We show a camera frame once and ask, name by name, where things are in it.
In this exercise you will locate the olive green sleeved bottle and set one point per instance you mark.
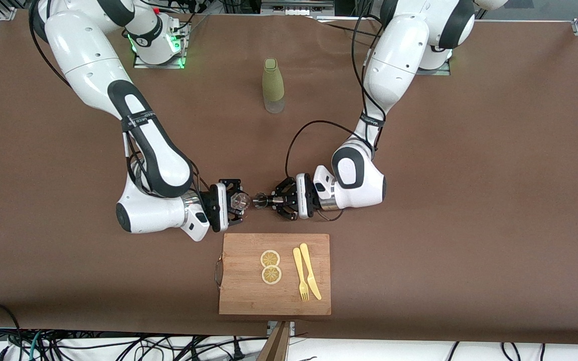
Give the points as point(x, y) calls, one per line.
point(273, 82)

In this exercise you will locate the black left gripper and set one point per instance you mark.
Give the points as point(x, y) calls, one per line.
point(287, 199)

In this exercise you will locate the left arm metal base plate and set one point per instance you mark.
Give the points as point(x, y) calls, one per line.
point(434, 71)

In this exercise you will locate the grey power strip box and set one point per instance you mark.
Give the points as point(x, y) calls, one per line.
point(296, 9)

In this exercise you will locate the wooden cutting board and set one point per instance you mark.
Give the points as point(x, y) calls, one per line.
point(244, 296)

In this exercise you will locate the steel jigger measuring cup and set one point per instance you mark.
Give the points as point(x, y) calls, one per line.
point(260, 201)

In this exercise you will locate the lemon slice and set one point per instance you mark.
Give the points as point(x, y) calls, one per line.
point(271, 275)
point(270, 258)

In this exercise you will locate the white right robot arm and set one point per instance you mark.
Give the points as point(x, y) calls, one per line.
point(88, 55)

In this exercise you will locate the brown table cover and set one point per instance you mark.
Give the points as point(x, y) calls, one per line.
point(469, 210)

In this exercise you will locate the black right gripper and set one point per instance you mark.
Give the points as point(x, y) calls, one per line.
point(231, 197)

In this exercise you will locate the yellow plastic fork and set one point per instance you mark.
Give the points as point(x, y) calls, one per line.
point(299, 268)

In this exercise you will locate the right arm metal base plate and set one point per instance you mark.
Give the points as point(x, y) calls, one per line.
point(182, 47)

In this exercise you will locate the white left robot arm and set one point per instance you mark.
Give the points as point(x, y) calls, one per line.
point(394, 60)

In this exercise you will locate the clear glass cup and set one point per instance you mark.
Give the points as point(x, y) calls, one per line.
point(241, 200)

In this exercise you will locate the wooden camera mount post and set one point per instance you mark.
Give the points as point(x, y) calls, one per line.
point(278, 346)

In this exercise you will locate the yellow plastic knife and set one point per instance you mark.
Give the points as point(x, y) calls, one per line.
point(310, 276)

